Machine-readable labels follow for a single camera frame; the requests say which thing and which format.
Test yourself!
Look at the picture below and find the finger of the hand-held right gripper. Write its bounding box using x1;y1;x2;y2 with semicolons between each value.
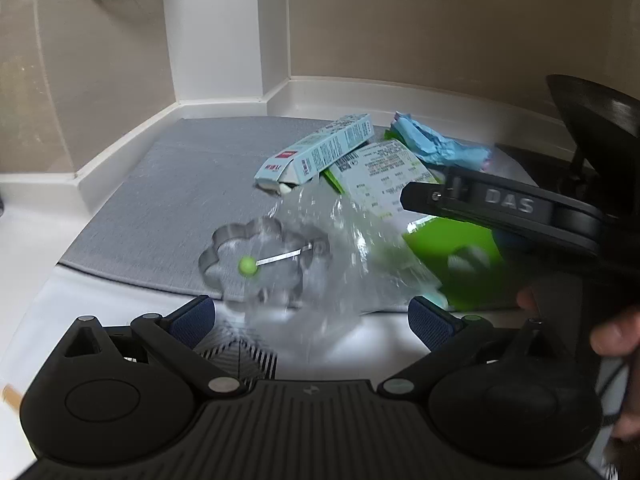
401;181;482;224

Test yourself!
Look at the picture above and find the flower-shaped metal egg mold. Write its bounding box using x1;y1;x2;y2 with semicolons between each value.
198;216;331;306

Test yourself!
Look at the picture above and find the light blue carton box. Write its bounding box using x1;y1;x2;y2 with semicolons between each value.
253;112;376;197

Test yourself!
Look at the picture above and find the black wok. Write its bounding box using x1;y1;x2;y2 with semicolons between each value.
545;74;640;181

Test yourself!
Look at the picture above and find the grey mat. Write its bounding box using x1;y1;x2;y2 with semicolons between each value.
57;116;551;313

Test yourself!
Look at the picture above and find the green packet white label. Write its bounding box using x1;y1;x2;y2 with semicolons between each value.
320;130;506;311

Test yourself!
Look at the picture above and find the clear plastic wrapper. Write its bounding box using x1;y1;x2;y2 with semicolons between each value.
225;185;451;361

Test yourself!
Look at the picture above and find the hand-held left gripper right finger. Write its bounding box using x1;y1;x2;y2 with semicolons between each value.
377;296;572;402

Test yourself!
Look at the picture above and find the white printed cloth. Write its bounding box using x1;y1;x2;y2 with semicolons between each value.
0;262;431;411

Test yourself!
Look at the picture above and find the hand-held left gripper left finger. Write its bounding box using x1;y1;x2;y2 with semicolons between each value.
52;296;246;401

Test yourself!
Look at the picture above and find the person's right hand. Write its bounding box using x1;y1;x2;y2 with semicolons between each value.
516;286;640;443

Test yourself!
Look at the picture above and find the blue wrapper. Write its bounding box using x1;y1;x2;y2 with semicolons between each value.
390;111;493;168

